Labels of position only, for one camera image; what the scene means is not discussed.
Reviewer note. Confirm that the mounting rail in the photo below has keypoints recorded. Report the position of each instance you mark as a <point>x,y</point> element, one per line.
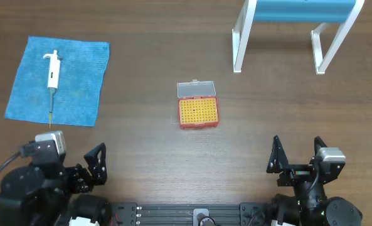
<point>173,215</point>

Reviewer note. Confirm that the blue cloth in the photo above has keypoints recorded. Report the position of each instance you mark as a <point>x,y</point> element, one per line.
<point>79,88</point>

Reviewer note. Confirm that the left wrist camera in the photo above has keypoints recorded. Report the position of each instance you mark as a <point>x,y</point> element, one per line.
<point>51,138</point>

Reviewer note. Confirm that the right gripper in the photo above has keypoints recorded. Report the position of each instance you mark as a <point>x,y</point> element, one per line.
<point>298,175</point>

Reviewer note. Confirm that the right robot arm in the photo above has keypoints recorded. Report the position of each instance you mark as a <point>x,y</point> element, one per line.
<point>342,213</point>

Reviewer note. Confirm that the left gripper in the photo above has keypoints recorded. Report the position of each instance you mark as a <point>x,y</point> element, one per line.
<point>77,179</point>

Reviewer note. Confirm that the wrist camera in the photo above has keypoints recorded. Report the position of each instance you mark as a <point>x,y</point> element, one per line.
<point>51,138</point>
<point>330,154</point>

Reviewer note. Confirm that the white and blue stand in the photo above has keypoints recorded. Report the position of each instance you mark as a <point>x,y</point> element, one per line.
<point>298,12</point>

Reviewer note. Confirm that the white pipette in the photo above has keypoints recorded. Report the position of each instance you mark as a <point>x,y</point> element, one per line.
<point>54,72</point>

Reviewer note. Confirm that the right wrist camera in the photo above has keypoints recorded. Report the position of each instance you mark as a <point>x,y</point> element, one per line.
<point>330,154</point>

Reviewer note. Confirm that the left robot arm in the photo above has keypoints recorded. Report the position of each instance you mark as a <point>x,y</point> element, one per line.
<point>19,191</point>

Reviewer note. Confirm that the red and yellow tip box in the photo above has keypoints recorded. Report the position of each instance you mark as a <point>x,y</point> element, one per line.
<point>198,111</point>

